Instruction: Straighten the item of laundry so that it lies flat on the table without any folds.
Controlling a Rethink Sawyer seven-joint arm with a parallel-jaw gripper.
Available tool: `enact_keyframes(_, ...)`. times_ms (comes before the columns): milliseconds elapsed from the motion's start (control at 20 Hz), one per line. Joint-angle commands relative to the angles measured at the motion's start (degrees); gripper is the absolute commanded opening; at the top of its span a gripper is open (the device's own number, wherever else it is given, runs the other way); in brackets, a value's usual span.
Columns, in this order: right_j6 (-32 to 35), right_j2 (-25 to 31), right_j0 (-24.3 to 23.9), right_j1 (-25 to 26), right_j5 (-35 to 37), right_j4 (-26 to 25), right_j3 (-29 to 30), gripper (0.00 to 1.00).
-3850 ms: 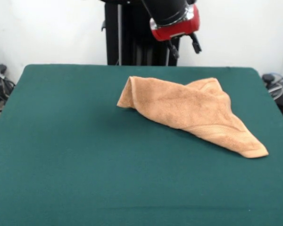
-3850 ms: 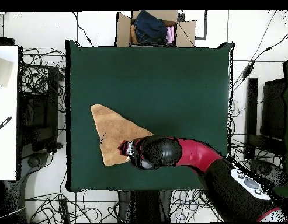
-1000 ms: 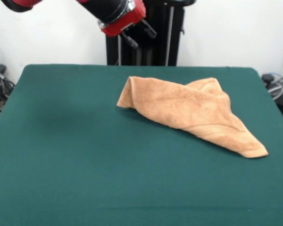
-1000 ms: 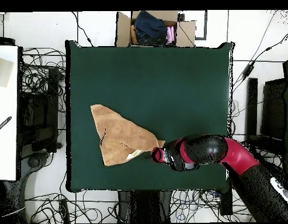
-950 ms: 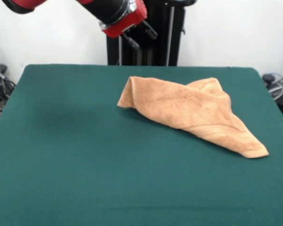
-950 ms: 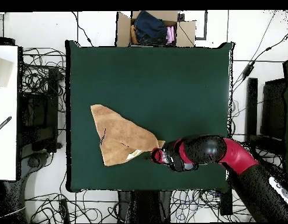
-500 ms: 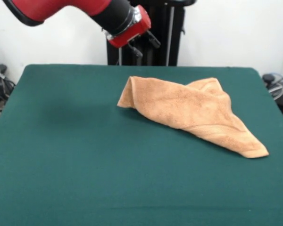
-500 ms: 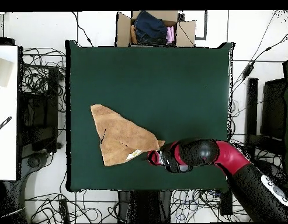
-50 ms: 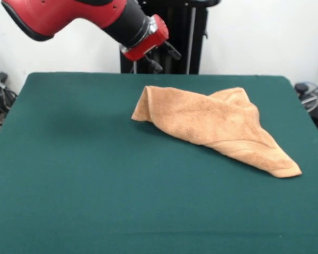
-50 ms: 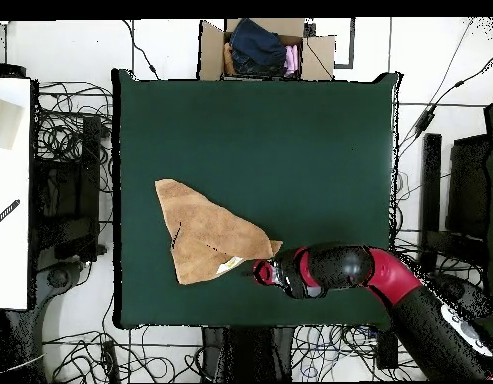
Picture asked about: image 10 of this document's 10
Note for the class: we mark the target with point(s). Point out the tan terry towel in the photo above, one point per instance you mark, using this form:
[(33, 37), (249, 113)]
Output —
[(206, 232)]

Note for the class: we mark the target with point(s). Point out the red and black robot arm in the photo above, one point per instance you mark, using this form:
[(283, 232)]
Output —
[(394, 276)]

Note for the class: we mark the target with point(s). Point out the dark green table cloth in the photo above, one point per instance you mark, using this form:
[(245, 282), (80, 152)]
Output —
[(270, 140)]

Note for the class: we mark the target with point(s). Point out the black power strip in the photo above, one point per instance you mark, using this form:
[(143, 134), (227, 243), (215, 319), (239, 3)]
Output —
[(386, 348)]

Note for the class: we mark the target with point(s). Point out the black equipment rack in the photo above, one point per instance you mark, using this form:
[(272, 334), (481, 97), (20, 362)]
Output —
[(70, 192)]

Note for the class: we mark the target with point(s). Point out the pink cloth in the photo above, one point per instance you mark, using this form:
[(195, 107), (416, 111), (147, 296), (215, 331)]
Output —
[(292, 60)]

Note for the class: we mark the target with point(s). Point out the brown cardboard box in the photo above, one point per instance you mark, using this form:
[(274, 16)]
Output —
[(316, 56)]

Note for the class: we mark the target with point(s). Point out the blue denim jeans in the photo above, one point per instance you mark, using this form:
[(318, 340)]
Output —
[(256, 46)]

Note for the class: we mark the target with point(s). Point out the white side table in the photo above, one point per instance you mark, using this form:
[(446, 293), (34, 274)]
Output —
[(10, 240)]

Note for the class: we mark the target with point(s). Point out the beige paper sheet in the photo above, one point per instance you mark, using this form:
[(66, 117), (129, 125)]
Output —
[(4, 124)]

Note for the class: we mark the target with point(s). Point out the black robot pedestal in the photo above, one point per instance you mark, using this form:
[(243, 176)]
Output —
[(250, 352)]

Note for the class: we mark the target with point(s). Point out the black metal frame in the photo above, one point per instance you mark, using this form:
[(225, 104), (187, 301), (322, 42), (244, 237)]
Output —
[(430, 192)]

